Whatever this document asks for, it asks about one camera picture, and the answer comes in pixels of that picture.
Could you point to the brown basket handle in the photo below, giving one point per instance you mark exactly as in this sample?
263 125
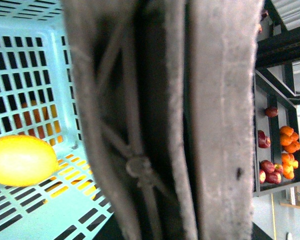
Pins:
164 96

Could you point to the light blue plastic basket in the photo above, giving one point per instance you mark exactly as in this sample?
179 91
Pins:
37 98

